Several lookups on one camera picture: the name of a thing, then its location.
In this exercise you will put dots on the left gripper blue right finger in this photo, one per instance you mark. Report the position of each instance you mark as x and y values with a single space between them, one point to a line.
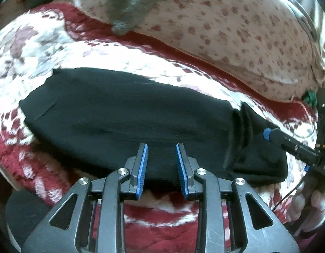
186 167

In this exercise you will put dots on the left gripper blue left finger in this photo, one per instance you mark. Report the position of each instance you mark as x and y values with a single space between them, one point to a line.
136 165

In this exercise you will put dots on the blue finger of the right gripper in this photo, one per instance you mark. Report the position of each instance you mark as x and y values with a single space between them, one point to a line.
271 135

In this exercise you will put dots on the black knit pants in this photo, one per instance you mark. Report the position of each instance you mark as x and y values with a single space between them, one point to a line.
94 120

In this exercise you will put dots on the gloved right hand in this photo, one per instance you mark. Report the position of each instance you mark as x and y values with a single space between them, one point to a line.
307 209

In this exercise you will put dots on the green object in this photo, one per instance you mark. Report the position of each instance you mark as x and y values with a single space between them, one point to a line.
310 98

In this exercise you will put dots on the floral beige quilt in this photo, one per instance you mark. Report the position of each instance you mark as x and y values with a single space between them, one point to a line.
275 46

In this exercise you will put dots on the black chair seat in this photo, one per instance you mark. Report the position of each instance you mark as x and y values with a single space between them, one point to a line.
23 212

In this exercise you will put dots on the red white floral blanket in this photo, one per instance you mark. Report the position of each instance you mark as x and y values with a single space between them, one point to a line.
60 35

